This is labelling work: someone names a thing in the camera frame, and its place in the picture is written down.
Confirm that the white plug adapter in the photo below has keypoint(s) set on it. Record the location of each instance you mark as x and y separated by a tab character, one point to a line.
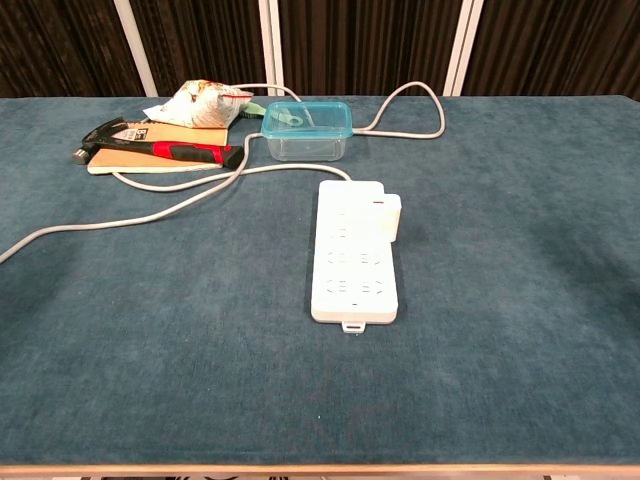
390	217

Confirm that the white power strip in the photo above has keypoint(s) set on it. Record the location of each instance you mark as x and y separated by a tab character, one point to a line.
345	280

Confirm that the clear teal-rimmed plastic container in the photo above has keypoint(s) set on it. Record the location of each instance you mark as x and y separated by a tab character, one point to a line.
307	142

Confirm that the red black claw hammer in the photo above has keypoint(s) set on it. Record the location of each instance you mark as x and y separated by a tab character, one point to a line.
185	150

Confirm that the white printed snack bag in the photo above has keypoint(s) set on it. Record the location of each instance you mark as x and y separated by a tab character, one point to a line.
200	107

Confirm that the brown kraft spiral notebook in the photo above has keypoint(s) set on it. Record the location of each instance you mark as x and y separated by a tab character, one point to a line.
165	134

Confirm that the blue carpet table mat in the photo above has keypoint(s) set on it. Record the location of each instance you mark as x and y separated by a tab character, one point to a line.
150	325

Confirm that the dark ribbed partition panel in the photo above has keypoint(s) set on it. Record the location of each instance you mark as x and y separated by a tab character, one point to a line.
555	45
365	45
205	45
60	45

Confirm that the white partition frame post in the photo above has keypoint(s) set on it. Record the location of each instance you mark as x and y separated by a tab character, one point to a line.
272	45
462	45
135	45

